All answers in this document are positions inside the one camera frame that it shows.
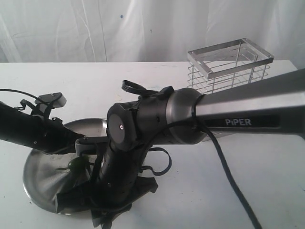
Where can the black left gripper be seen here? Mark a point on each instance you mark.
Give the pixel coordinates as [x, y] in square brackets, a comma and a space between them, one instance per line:
[55, 139]

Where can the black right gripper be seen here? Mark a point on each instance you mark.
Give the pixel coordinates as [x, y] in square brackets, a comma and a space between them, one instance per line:
[116, 187]

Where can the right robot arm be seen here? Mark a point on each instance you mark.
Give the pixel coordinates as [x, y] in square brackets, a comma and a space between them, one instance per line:
[271, 106]

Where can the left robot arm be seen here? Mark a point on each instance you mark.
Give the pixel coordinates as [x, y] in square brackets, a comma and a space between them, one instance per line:
[17, 127]

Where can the round stainless steel plate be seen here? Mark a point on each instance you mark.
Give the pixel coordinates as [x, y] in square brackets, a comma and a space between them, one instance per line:
[41, 179]

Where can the white backdrop curtain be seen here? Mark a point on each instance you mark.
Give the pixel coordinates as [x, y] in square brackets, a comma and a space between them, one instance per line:
[145, 30]

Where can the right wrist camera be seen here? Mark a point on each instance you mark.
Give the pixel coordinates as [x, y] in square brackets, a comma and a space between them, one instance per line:
[91, 145]

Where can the chrome wire utensil basket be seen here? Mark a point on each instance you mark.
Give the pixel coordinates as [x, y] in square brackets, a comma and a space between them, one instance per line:
[227, 65]

